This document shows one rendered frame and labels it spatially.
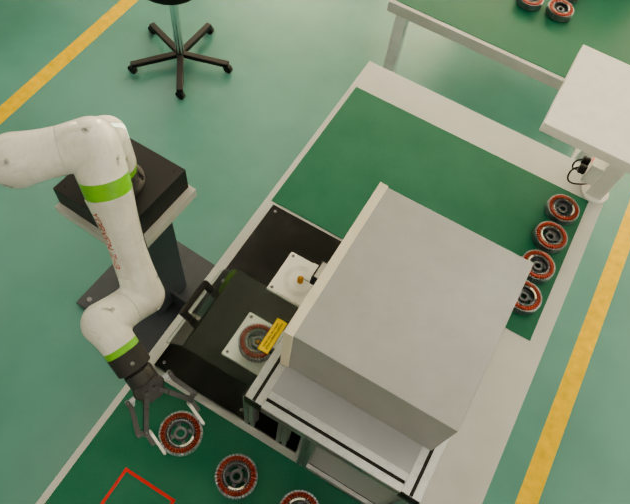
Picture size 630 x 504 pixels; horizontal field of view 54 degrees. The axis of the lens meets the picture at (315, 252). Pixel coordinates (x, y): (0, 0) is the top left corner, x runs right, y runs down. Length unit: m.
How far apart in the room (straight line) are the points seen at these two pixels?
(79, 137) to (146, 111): 1.90
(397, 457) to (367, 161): 1.13
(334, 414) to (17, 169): 0.87
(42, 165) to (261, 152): 1.81
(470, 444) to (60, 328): 1.72
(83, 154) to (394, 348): 0.78
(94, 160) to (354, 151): 1.06
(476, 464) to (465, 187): 0.93
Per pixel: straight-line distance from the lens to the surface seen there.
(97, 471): 1.81
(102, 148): 1.43
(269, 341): 1.51
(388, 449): 1.43
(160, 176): 2.02
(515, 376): 1.97
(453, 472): 1.84
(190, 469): 1.77
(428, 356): 1.28
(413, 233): 1.39
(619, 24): 3.09
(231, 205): 2.94
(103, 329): 1.58
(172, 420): 1.70
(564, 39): 2.89
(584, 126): 1.91
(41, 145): 1.45
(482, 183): 2.26
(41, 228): 3.03
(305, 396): 1.42
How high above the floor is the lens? 2.49
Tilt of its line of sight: 62 degrees down
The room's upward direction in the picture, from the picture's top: 11 degrees clockwise
